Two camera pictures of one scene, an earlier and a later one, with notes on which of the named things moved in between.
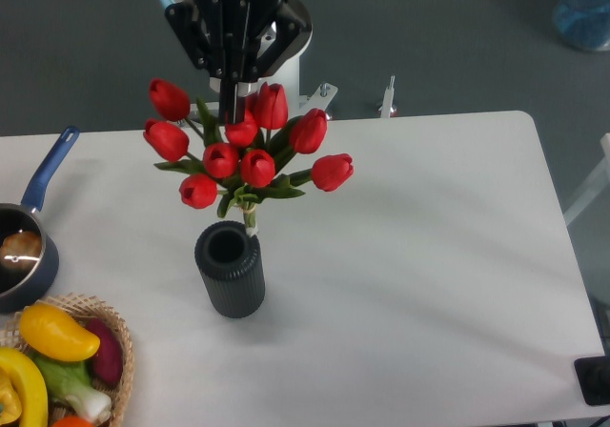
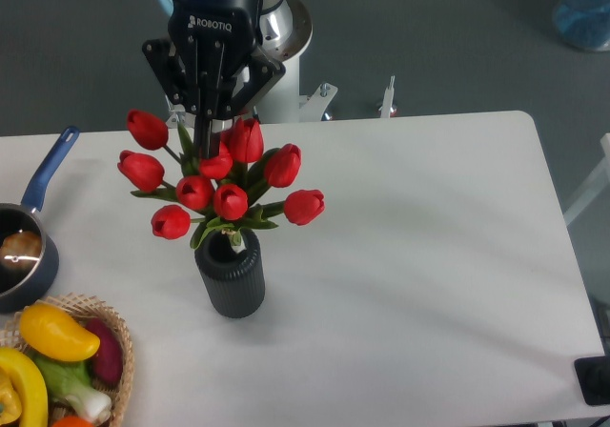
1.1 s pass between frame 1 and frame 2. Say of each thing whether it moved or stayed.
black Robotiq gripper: moved
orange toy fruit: stayed
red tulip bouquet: moved
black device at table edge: stayed
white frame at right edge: stayed
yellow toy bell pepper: stayed
